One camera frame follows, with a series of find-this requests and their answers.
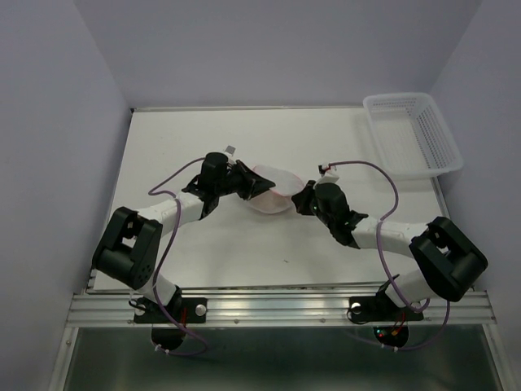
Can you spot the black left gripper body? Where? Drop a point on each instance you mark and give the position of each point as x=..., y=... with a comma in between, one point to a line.
x=224, y=186

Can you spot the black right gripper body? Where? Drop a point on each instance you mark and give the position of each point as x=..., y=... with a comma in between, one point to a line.
x=323, y=217

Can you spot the white mesh laundry bag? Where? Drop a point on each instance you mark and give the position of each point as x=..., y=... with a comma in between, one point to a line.
x=278, y=198

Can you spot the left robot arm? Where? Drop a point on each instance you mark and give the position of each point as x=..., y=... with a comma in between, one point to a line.
x=129, y=246

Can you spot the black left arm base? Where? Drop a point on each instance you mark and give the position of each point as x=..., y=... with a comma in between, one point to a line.
x=185, y=310

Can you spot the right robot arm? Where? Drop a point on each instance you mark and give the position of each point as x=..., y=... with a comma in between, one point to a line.
x=448, y=263

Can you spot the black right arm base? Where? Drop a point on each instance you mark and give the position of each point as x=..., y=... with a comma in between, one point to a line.
x=379, y=308

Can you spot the white perforated plastic basket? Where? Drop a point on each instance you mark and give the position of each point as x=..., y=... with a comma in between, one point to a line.
x=411, y=136

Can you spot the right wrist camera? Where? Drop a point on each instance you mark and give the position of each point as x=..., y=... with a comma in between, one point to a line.
x=327, y=174

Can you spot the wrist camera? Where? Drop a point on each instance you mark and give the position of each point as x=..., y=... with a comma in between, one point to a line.
x=230, y=150
x=327, y=174

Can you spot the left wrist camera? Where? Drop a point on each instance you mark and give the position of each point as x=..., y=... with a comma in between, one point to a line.
x=230, y=150

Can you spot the aluminium mounting rail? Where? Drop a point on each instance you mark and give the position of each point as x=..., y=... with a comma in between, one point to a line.
x=267, y=307

